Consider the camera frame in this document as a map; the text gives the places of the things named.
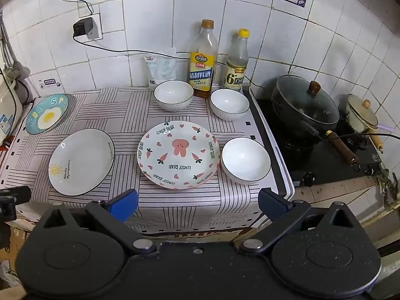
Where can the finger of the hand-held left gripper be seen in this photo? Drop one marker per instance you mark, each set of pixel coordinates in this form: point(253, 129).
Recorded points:
point(15, 193)

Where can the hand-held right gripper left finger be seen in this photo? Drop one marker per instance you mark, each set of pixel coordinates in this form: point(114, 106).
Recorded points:
point(125, 204)

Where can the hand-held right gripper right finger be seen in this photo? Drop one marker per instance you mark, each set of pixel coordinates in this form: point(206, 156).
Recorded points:
point(271, 204)

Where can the white ribbed bowl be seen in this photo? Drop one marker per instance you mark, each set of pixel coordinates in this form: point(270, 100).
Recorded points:
point(173, 95)
point(245, 161)
point(229, 103)

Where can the white plate with sun print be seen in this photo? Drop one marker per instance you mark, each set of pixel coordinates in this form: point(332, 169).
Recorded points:
point(81, 162)

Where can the pink rabbit print plate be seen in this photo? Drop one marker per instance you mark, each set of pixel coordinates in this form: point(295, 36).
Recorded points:
point(178, 156)

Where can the blue fried egg plate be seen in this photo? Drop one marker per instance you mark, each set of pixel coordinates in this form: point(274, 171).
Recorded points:
point(47, 115)

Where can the black gas stove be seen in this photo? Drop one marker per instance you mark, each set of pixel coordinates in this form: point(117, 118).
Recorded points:
point(281, 150)

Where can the white rice cooker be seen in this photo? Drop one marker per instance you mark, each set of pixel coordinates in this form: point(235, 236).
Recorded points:
point(7, 112)

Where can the striped pink table cover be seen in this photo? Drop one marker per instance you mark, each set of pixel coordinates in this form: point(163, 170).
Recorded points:
point(125, 112)

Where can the black pot with glass lid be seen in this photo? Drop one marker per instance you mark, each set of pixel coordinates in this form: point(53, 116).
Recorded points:
point(304, 106)

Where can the rusty gas valve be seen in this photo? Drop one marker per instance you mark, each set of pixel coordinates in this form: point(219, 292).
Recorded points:
point(389, 184)

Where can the cream enamel milk pot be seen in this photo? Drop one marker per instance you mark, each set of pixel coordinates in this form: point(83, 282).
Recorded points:
point(361, 112)

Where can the clear vinegar bottle yellow cap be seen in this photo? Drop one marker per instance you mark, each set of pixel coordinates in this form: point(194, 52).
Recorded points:
point(236, 72)

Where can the white plastic seasoning bag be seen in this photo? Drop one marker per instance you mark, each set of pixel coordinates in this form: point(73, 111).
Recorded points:
point(165, 67)

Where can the yellow label cooking wine bottle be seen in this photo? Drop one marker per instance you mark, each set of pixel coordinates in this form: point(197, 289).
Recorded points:
point(202, 65)

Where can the black power adapter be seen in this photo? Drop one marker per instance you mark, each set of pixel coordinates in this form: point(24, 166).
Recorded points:
point(82, 28)

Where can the small white wall sticker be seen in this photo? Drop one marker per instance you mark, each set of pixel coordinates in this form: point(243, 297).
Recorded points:
point(50, 82)

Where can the white wall socket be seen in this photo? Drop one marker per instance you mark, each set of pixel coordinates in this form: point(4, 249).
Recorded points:
point(97, 25)

